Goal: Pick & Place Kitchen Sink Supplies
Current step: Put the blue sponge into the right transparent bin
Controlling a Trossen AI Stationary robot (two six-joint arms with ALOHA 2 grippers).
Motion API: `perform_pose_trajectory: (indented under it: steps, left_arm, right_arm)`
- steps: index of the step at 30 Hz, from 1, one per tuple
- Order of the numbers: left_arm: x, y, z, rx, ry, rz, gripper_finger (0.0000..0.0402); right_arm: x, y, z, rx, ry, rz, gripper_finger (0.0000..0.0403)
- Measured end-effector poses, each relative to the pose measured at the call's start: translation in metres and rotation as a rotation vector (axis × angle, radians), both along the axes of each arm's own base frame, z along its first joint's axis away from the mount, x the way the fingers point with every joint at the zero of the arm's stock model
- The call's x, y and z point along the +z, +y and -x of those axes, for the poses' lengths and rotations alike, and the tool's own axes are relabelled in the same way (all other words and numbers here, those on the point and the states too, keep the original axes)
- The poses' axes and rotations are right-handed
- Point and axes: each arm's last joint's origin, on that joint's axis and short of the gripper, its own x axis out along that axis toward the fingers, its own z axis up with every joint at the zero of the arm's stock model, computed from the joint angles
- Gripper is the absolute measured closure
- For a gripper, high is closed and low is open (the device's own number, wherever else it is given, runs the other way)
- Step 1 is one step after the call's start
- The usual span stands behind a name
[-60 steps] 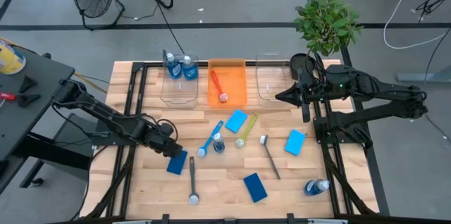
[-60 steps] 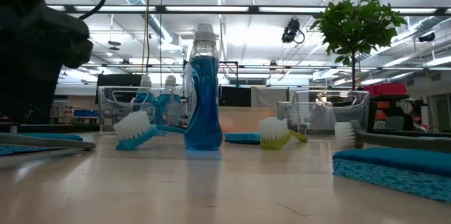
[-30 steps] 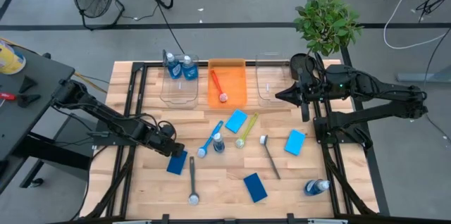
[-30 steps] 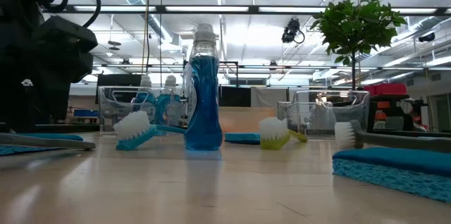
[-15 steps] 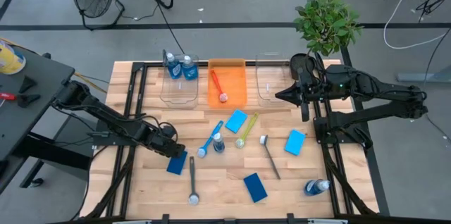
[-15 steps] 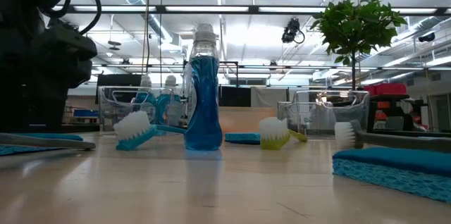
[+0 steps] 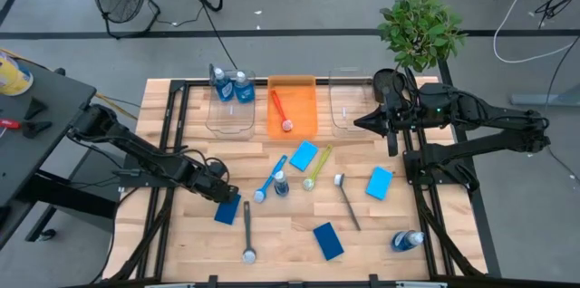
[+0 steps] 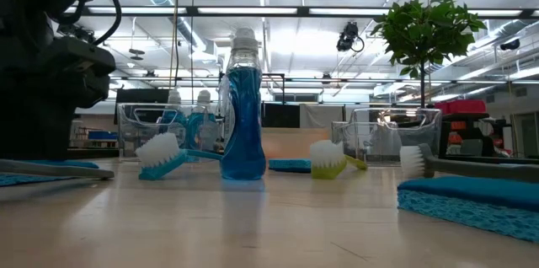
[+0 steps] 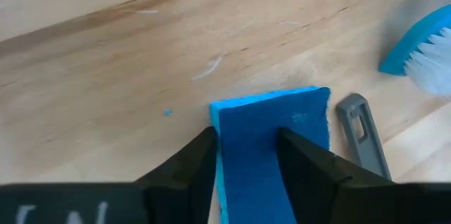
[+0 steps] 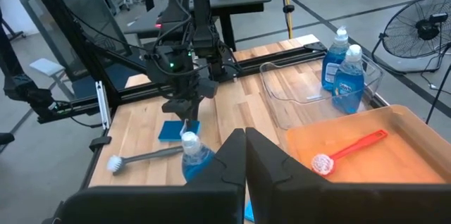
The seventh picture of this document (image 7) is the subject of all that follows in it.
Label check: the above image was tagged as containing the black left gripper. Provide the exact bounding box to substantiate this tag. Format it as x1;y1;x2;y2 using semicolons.
188;160;241;206

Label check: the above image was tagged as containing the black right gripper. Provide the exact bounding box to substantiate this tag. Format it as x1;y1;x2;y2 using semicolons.
353;88;411;158

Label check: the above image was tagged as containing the dark blue sponge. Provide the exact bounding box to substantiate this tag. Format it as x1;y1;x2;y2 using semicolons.
213;192;243;226
312;221;345;262

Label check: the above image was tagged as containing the grey round dish brush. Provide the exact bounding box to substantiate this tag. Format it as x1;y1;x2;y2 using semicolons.
241;200;257;265

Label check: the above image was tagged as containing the blue dish brush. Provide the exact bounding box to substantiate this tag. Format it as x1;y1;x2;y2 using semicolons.
252;154;289;205

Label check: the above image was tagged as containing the blue dish soap bottle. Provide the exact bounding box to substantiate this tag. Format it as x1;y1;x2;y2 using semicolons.
391;229;426;253
273;169;290;198
212;66;236;102
233;70;256;104

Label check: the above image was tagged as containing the light blue sponge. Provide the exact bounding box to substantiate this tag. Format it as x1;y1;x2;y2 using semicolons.
288;139;320;172
364;166;394;202

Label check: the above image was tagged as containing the green dish brush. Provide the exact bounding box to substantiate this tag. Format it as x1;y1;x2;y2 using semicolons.
302;143;334;192

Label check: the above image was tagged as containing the black-handled white-head brush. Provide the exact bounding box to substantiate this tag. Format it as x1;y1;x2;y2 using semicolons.
333;173;363;232

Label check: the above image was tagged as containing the red dish brush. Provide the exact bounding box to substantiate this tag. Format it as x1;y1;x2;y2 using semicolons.
270;89;295;133

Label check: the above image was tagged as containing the clear plastic bin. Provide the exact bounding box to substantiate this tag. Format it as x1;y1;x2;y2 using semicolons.
327;66;378;139
205;63;258;139

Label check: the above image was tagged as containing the orange plastic bin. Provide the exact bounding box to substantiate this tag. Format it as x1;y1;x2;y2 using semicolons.
266;74;319;140

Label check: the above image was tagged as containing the green potted plant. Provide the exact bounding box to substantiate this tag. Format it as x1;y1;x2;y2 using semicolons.
372;0;468;104

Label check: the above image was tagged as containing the grey desk foot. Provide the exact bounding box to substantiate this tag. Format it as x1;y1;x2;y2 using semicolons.
509;82;580;108

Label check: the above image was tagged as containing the black side desk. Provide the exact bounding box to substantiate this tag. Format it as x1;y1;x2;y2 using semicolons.
0;59;132;244

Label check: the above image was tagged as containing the black triangular plastic part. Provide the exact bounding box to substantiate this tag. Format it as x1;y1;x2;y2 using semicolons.
21;120;53;139
23;96;50;121

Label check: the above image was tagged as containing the yellow container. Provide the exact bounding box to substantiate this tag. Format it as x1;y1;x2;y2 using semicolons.
0;51;34;97

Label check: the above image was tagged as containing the black aluminium table frame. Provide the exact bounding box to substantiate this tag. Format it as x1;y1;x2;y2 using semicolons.
101;77;504;288

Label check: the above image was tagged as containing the yellow cable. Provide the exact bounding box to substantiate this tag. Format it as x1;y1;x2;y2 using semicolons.
0;47;140;121

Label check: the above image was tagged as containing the white floor cable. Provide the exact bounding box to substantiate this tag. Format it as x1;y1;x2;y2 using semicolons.
492;0;580;65

